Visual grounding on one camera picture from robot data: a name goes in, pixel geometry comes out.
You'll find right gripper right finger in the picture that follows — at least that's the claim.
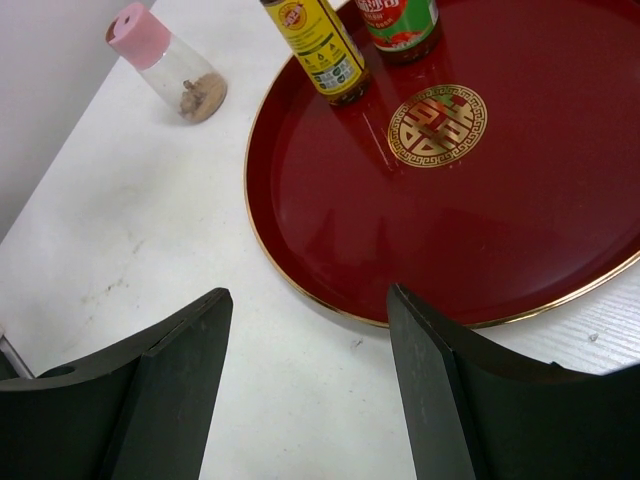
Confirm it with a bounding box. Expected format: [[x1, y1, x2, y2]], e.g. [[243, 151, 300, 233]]
[[387, 284, 639, 479]]

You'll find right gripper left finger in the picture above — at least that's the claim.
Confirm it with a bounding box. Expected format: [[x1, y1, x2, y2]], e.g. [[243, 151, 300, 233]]
[[1, 288, 233, 479]]

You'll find yellow cap red sauce bottle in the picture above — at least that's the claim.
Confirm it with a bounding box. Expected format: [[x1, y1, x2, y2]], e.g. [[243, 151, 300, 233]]
[[355, 0, 442, 64]]

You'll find yellow label oil bottle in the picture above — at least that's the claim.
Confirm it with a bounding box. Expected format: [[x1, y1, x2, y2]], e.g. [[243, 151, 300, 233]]
[[261, 0, 370, 106]]

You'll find red round tray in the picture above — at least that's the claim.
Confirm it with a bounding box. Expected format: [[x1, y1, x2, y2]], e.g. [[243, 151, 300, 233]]
[[245, 1, 639, 327]]

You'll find pink cap shaker bottle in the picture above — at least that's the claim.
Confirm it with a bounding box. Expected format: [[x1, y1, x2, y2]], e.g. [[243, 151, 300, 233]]
[[105, 2, 227, 123]]

